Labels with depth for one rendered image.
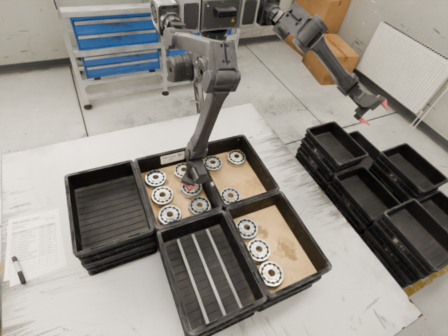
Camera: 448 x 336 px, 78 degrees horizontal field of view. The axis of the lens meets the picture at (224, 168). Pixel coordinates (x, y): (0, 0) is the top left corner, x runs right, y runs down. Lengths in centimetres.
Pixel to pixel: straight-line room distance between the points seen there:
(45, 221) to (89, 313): 50
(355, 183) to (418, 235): 54
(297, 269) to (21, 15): 345
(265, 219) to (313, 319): 46
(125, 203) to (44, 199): 45
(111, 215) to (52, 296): 38
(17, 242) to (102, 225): 40
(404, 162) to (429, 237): 65
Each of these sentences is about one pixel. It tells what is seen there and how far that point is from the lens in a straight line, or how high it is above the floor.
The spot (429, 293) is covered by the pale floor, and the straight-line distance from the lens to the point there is 270.
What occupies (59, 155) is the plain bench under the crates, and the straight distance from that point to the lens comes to 184.
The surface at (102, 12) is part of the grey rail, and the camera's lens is 283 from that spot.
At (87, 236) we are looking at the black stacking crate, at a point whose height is 83.
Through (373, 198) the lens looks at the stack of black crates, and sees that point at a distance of 235.
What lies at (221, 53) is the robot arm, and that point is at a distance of 88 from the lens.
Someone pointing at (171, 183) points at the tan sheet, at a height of 83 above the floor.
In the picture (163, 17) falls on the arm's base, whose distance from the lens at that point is 129.
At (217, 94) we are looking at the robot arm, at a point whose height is 145.
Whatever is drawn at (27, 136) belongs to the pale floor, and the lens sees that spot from 313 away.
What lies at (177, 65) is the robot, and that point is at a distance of 201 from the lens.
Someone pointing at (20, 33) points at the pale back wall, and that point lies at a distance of 385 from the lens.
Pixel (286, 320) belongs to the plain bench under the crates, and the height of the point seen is 70.
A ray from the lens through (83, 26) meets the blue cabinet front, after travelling 288.
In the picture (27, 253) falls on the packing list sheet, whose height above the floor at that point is 70.
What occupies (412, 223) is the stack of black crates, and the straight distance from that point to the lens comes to 223.
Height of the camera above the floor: 196
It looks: 50 degrees down
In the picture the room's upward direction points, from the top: 10 degrees clockwise
